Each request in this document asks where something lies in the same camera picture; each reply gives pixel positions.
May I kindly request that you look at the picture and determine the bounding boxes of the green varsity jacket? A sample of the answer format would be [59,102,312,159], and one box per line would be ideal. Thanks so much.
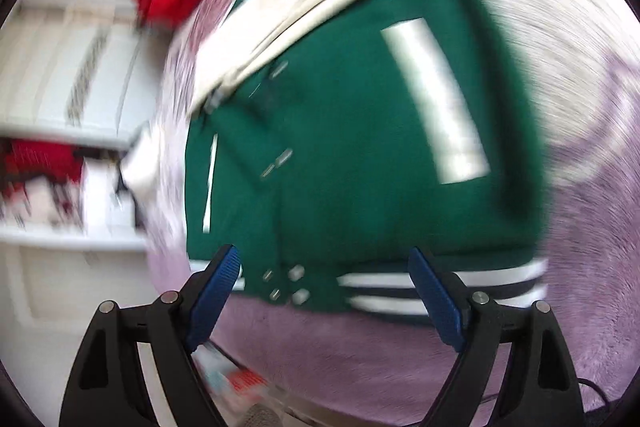
[184,0,548,323]

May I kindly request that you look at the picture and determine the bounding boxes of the hanging red clothes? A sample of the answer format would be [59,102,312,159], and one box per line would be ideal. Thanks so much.
[1,138,84,205]

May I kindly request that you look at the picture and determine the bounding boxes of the black and white garment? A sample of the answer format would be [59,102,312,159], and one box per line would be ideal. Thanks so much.
[119,122,160,228]

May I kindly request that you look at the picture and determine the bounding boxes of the white sliding wardrobe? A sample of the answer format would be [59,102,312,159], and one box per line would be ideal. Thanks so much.
[1,3,170,150]

